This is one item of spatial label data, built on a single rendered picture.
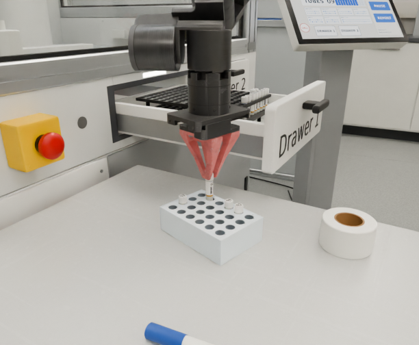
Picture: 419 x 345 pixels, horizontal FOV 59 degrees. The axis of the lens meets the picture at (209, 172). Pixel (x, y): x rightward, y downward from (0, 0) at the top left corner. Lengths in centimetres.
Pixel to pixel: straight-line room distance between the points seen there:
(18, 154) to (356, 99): 338
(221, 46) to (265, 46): 203
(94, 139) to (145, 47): 30
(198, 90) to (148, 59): 7
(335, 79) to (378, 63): 198
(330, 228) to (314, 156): 128
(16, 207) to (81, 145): 16
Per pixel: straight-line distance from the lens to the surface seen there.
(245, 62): 121
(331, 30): 159
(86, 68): 71
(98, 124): 74
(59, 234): 58
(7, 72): 62
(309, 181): 182
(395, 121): 377
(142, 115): 72
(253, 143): 61
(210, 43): 47
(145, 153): 85
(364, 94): 373
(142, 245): 53
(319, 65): 168
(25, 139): 59
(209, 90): 48
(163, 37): 48
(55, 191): 70
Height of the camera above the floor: 105
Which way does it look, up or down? 23 degrees down
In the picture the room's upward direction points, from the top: straight up
